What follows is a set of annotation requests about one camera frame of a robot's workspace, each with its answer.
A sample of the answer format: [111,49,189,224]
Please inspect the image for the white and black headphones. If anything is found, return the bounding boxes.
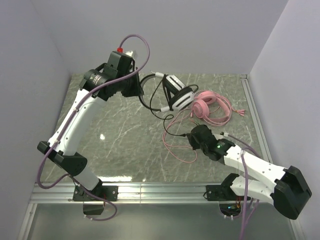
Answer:
[139,72,198,112]

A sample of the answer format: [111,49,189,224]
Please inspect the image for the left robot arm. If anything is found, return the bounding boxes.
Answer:
[37,48,143,195]

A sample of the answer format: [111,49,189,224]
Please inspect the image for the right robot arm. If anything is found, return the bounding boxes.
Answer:
[186,124,312,220]

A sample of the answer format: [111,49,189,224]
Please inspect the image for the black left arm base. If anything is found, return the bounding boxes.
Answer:
[72,185,119,219]

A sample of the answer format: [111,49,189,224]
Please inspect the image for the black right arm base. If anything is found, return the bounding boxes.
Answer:
[203,185,244,219]

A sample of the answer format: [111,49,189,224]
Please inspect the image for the aluminium right side rail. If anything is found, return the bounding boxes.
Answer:
[240,74,272,162]

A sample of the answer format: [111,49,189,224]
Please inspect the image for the aluminium rail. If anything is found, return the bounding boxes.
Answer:
[29,181,293,205]
[240,74,272,162]

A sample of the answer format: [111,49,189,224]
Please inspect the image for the aluminium front rail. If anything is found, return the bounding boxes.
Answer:
[29,181,293,205]

